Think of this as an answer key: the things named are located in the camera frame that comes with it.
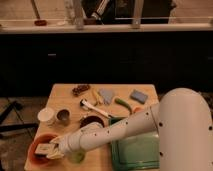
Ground green plastic tray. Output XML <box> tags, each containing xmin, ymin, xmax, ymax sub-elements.
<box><xmin>109</xmin><ymin>116</ymin><xmax>160</xmax><ymax>171</ymax></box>

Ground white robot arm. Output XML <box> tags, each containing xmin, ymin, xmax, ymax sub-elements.
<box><xmin>47</xmin><ymin>88</ymin><xmax>213</xmax><ymax>171</ymax></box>

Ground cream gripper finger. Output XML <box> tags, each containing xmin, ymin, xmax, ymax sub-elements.
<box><xmin>49</xmin><ymin>136</ymin><xmax>63</xmax><ymax>144</ymax></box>
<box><xmin>46</xmin><ymin>151</ymin><xmax>64</xmax><ymax>160</ymax></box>

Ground white handled brush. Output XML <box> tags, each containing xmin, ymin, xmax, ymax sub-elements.
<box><xmin>80</xmin><ymin>99</ymin><xmax>112</xmax><ymax>118</ymax></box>

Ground blue sponge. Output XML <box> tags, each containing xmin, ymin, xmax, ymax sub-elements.
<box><xmin>130</xmin><ymin>90</ymin><xmax>148</xmax><ymax>104</ymax></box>

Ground green chili pepper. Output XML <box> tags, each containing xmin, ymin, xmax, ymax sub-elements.
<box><xmin>114</xmin><ymin>98</ymin><xmax>132</xmax><ymax>114</ymax></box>

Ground red dish on ledge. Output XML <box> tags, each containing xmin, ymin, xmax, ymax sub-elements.
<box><xmin>34</xmin><ymin>20</ymin><xmax>47</xmax><ymax>26</ymax></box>

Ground orange tomato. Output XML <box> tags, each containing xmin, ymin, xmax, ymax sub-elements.
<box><xmin>133</xmin><ymin>107</ymin><xmax>143</xmax><ymax>114</ymax></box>

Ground white boxed eraser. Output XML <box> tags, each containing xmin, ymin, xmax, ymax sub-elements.
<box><xmin>35</xmin><ymin>143</ymin><xmax>55</xmax><ymax>155</ymax></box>

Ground yellow banana toy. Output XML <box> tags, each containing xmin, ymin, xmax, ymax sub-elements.
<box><xmin>92</xmin><ymin>89</ymin><xmax>103</xmax><ymax>105</ymax></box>

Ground white paper cup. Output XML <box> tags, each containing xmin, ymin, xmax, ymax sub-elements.
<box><xmin>37</xmin><ymin>107</ymin><xmax>55</xmax><ymax>125</ymax></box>

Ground metal cup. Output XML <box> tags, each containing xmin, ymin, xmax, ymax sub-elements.
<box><xmin>56</xmin><ymin>109</ymin><xmax>70</xmax><ymax>125</ymax></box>

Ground brown toy car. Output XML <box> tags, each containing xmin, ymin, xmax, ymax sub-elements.
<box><xmin>72</xmin><ymin>84</ymin><xmax>90</xmax><ymax>96</ymax></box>

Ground black tripod legs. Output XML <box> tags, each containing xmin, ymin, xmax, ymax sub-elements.
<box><xmin>0</xmin><ymin>101</ymin><xmax>38</xmax><ymax>137</ymax></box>

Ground grey cloth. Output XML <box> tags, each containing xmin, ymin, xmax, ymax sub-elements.
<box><xmin>99</xmin><ymin>89</ymin><xmax>115</xmax><ymax>105</ymax></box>

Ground dark red bowl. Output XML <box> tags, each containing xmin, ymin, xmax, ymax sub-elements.
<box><xmin>80</xmin><ymin>116</ymin><xmax>105</xmax><ymax>128</ymax></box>

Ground orange plate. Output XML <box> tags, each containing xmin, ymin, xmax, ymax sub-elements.
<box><xmin>28</xmin><ymin>134</ymin><xmax>57</xmax><ymax>166</ymax></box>

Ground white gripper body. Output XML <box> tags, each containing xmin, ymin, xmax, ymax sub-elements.
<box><xmin>59</xmin><ymin>132</ymin><xmax>81</xmax><ymax>155</ymax></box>

